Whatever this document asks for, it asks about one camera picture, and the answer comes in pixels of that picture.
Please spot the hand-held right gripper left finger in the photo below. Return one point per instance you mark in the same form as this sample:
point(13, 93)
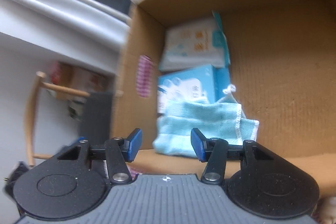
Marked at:
point(134, 145)

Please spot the brown cardboard box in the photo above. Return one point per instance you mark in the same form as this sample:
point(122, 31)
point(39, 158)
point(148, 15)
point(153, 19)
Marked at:
point(275, 56)

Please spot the white curtain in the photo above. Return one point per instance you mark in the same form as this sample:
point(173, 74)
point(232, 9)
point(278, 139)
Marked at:
point(52, 16)

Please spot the printed cardboard carton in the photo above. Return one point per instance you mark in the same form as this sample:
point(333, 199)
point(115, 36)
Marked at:
point(78, 77)

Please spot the teal towel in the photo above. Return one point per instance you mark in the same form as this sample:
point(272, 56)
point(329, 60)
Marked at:
point(199, 119)

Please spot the black chair with wooden frame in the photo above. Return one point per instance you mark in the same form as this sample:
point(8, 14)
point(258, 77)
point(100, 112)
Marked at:
point(97, 113)

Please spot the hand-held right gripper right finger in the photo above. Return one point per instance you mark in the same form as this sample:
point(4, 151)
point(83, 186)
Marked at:
point(197, 145)

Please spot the light blue carton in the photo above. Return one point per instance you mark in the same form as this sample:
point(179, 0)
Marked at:
point(189, 82)

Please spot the white wet wipes pack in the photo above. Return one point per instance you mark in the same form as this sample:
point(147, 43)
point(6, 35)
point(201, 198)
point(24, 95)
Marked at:
point(189, 40)

